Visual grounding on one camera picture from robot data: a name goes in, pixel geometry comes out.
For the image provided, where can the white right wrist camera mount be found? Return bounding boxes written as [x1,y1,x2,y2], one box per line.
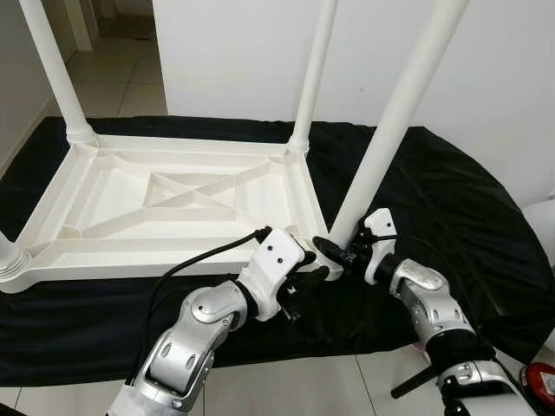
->
[360,210,400,285]

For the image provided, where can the black metal table leg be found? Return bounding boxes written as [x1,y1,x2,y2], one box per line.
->
[390,364,439,400]

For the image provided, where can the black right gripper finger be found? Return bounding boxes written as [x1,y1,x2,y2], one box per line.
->
[311,235,350,266]

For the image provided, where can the white door frame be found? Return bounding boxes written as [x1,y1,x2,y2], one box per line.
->
[65,0,98,53]

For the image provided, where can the red round floor device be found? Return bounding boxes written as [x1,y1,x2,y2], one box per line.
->
[520,362,555,400]

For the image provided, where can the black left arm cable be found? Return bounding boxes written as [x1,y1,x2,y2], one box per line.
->
[149,227,270,348]

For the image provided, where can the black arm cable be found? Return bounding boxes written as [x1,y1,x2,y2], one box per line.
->
[149,227,270,348]
[364,231,473,330]

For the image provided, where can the white plastic children table top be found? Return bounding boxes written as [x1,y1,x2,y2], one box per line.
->
[0,132,346,296]

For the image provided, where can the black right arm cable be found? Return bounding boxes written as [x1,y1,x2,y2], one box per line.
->
[364,231,473,330]

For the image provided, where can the black table cloth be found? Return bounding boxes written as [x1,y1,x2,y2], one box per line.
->
[0,115,547,387]

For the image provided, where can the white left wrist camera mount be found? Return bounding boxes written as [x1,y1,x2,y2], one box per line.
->
[236,227,306,320]

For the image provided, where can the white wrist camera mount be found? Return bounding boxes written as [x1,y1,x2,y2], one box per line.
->
[360,210,400,285]
[236,227,306,320]

